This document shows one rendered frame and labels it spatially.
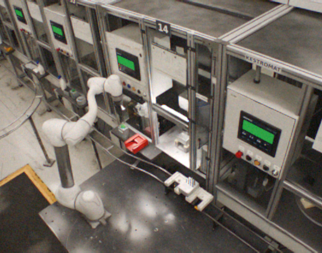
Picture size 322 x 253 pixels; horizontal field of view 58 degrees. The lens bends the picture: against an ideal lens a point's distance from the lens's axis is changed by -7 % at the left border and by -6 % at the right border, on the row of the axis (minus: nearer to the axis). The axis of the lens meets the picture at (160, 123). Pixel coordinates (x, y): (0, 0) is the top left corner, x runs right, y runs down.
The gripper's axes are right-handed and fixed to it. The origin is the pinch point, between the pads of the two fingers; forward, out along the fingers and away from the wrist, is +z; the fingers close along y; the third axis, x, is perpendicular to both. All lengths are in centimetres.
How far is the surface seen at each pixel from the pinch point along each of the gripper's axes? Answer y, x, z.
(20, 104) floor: 280, 13, 112
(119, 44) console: 0, -9, -64
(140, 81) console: -20.3, -9.5, -40.1
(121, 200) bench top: -36, 38, 44
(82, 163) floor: 89, 13, 112
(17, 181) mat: 125, 88, 111
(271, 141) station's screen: -127, -7, -49
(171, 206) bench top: -70, 14, 44
